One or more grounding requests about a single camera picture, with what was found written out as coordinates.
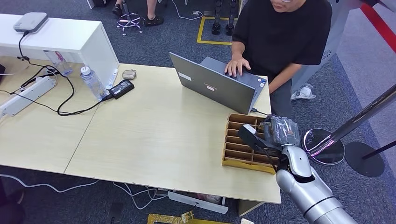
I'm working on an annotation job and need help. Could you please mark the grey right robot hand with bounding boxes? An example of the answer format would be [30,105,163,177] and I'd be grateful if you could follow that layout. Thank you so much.
[263,114,301,148]

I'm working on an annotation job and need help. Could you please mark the person's right hand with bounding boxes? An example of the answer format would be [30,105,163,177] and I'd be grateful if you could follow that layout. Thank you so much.
[224,58,252,78]

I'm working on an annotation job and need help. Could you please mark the cardboard card organizer box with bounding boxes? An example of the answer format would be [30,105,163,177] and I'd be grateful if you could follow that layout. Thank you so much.
[221,113,282,175]

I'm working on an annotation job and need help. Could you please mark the person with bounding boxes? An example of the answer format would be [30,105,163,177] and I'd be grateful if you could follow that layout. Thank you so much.
[224,0,333,119]

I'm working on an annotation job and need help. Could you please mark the background person's legs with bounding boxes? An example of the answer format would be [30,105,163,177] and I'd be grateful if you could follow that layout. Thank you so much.
[111,0,165,27]

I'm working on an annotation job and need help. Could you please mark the grey laptop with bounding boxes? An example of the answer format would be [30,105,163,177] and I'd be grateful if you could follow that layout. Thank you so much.
[169,52,268,115]

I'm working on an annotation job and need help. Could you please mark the black robot leg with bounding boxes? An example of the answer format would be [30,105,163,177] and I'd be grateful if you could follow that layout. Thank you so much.
[212,0,223,35]
[225,0,239,36]

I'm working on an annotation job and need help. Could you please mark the yellow floor tape marking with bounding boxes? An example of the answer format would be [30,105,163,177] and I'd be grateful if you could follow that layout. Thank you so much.
[196,15,241,46]

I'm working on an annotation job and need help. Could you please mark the wooden table leg panel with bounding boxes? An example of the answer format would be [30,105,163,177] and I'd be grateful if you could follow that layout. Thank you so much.
[238,199,266,217]

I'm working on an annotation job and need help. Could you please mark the small grey case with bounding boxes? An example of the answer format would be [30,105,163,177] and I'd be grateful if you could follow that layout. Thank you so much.
[121,69,137,81]

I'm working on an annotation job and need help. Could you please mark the long white power strip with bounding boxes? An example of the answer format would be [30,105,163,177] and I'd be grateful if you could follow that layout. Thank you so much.
[167,190,229,215]

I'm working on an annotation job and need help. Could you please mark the chrome stool base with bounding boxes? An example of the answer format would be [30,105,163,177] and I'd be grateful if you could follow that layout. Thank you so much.
[116,12,144,36]

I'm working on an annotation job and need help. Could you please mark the black power adapter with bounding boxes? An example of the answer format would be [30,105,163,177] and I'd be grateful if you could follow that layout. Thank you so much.
[108,79,135,100]

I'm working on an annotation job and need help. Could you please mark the white plastic strip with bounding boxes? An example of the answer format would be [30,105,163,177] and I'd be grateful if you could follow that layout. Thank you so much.
[105,68,120,91]

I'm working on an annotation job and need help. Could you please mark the red barrier belt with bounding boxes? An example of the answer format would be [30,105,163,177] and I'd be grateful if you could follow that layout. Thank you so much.
[360,2,396,53]

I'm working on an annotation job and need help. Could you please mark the yellow cardboard piece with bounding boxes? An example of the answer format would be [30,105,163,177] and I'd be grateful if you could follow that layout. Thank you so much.
[147,210,233,224]

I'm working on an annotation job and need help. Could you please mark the clear water bottle white cap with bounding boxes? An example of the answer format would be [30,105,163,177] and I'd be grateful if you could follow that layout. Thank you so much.
[80,65,108,101]

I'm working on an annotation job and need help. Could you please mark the white cabinet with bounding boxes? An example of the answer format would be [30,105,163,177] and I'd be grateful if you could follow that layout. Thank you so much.
[0,14,120,90]

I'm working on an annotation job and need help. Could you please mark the grey flat device box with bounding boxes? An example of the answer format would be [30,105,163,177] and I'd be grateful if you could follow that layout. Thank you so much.
[13,12,49,34]

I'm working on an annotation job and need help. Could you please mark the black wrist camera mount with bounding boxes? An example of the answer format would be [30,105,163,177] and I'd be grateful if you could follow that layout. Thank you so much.
[237,123,283,153]

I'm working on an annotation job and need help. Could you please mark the black laptop cable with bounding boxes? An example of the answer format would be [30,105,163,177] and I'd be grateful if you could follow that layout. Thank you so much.
[250,107,269,117]

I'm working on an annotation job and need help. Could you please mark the white floor cable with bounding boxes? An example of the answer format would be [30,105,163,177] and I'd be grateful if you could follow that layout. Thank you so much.
[0,174,100,194]
[170,0,204,21]

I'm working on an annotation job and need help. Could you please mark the chrome stanchion post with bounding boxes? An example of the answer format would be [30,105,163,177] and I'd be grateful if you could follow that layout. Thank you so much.
[301,83,396,166]

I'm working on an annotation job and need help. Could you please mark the black stanchion post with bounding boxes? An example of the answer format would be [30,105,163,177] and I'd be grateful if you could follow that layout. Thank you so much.
[344,140,396,178]

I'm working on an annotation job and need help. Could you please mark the white tangled cable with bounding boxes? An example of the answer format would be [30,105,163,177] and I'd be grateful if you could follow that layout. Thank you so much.
[113,181,170,210]

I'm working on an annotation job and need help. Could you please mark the black adapter cable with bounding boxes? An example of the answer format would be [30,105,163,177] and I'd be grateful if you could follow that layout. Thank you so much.
[0,65,114,117]

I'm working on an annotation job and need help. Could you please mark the black device cable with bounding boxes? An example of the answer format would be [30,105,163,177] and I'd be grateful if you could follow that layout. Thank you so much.
[16,31,60,89]

